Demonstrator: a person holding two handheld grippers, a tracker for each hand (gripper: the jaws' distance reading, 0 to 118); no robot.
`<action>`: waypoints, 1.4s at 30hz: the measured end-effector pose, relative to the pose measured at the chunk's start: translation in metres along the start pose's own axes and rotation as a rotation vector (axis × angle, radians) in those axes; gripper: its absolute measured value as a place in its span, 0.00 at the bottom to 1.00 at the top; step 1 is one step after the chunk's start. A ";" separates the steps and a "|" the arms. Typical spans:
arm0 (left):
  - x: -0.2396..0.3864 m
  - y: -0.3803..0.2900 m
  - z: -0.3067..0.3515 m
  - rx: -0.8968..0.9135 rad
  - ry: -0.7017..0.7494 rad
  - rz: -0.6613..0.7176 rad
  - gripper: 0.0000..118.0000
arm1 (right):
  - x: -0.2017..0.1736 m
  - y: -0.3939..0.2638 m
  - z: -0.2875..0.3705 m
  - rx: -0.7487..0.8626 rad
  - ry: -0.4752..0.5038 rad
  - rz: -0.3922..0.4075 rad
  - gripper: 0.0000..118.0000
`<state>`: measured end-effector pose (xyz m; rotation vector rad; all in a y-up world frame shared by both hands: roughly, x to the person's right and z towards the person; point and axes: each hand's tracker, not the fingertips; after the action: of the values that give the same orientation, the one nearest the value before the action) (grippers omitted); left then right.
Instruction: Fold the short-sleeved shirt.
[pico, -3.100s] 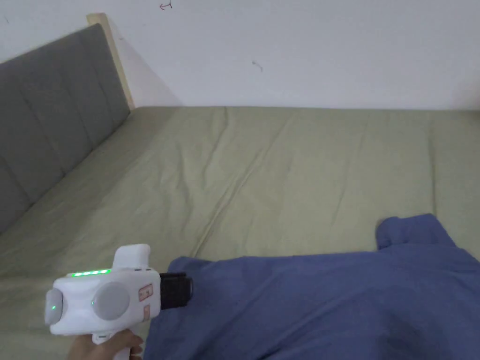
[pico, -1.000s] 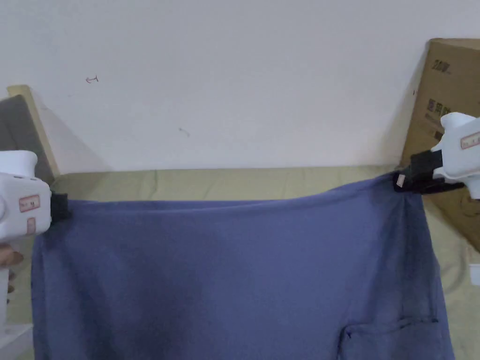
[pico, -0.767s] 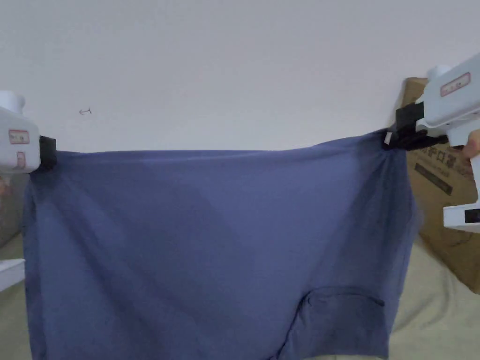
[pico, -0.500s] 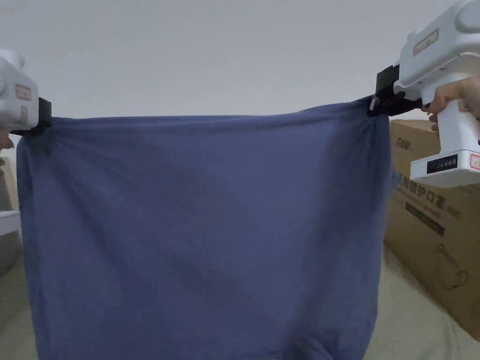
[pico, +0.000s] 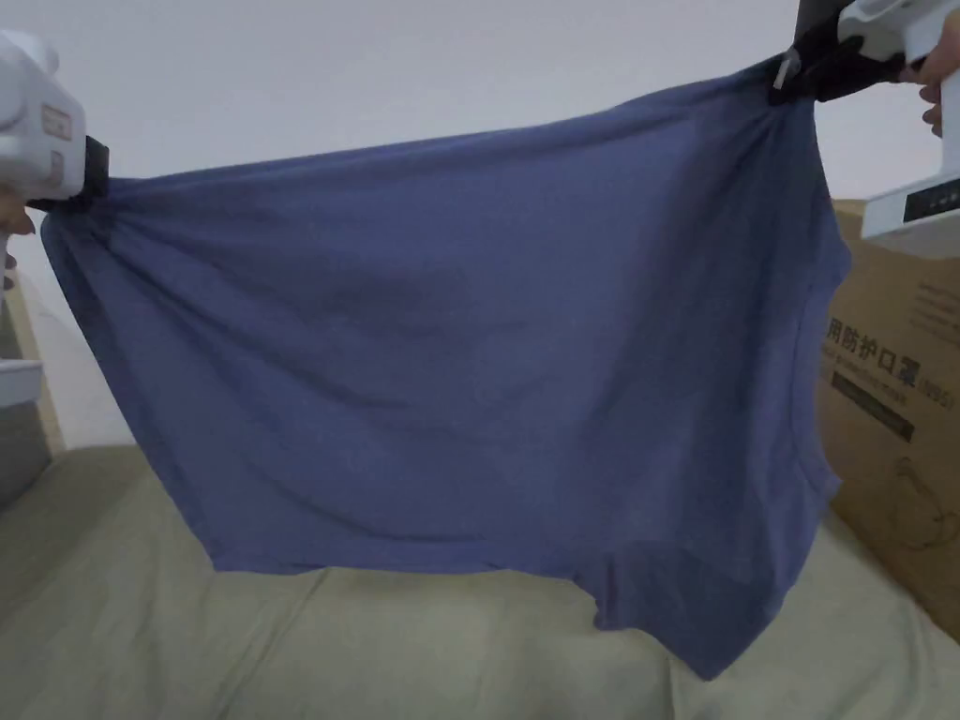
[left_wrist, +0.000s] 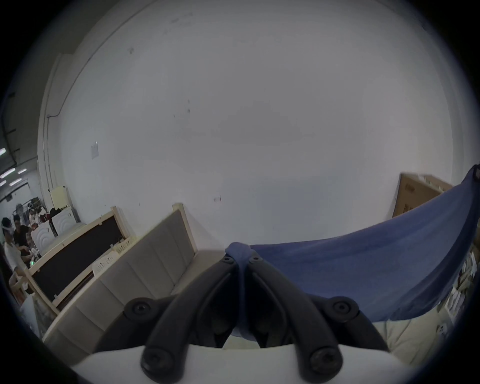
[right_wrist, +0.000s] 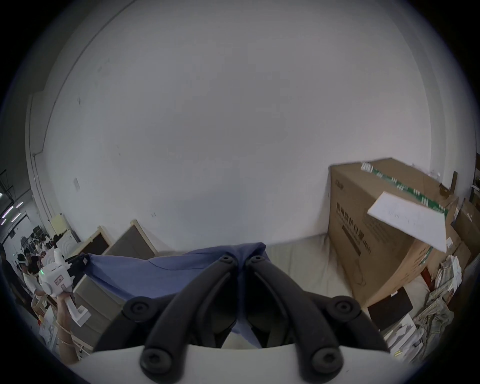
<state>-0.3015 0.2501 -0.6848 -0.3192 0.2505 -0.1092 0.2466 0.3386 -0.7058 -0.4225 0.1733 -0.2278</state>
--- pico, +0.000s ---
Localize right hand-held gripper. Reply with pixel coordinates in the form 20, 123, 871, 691
768, 0, 960, 261

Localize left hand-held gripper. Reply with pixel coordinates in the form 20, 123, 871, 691
0, 28, 113, 400

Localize dark blue shirt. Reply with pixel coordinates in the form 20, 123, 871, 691
40, 55, 854, 683

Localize person's left hand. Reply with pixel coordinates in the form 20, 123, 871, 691
0, 187, 37, 295

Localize person's right hand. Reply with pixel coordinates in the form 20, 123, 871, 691
895, 28, 960, 130

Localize grey cabinet with beige edge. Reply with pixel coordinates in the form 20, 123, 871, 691
0, 265, 68, 513

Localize brown cardboard carton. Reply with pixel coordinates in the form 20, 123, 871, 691
823, 198, 960, 648

